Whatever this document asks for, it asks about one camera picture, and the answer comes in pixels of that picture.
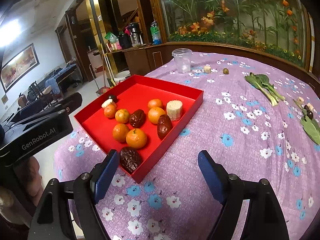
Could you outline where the framed wall painting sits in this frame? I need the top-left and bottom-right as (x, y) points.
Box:
(0, 42), (40, 93)

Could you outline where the large cream ribbed fruit piece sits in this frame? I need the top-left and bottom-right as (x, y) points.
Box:
(166, 100), (182, 121)

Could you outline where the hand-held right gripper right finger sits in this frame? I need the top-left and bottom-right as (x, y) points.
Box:
(197, 150), (290, 240)

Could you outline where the tall black thermos jug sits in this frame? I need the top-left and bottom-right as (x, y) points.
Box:
(129, 22), (143, 46)

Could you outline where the person's left hand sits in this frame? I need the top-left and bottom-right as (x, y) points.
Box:
(26, 156), (43, 202)

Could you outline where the red cardboard box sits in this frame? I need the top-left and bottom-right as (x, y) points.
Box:
(74, 74), (204, 183)

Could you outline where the green plastic bottle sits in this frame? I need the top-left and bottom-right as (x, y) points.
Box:
(150, 20), (162, 45)

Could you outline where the green bok choy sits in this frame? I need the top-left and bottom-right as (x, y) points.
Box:
(244, 72), (285, 106)

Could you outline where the green leaf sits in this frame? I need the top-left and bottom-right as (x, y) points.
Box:
(300, 116), (320, 145)

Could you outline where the dried red date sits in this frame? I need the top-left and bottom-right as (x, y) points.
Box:
(129, 109), (146, 128)
(157, 114), (173, 139)
(119, 147), (143, 173)

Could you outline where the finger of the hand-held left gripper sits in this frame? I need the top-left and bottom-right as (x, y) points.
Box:
(14, 92), (83, 125)

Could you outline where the white plastic bucket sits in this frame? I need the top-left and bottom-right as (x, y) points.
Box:
(114, 70), (131, 84)

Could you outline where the clear plastic cup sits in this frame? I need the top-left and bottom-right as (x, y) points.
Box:
(171, 48), (193, 74)

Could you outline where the long-handled dustpan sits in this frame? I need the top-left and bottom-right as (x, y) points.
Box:
(89, 64), (100, 95)

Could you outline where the broom and dustpan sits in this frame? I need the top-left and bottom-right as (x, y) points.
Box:
(101, 44), (117, 87)

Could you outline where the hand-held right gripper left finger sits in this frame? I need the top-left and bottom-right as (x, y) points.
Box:
(26, 149), (120, 240)

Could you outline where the golden pillar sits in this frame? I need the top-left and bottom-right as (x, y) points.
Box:
(82, 0), (119, 79)

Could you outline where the dark wooden chair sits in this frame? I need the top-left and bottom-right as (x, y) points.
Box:
(26, 81), (54, 105)

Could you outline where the red broom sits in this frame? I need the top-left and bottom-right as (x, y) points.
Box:
(96, 55), (110, 95)

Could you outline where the person's left forearm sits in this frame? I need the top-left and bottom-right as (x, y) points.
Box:
(0, 187), (33, 230)

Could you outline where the blue cloth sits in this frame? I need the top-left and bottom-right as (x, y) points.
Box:
(45, 77), (59, 93)

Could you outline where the green bag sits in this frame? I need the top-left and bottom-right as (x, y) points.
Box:
(104, 32), (119, 44)

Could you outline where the short black jug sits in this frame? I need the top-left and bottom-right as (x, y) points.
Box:
(118, 32), (132, 49)

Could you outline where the purple floral tablecloth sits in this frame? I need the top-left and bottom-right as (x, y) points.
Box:
(52, 51), (320, 240)

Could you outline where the artificial flower display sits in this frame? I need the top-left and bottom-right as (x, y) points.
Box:
(156, 0), (309, 65)

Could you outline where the brown wooden cabinet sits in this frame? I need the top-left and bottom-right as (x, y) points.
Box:
(122, 41), (320, 93)

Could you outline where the orange tangerine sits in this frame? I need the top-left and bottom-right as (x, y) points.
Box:
(147, 99), (164, 110)
(104, 104), (117, 119)
(148, 107), (166, 125)
(115, 108), (130, 124)
(112, 123), (130, 143)
(126, 128), (148, 149)

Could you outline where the dark table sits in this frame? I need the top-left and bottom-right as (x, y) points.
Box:
(45, 64), (83, 93)

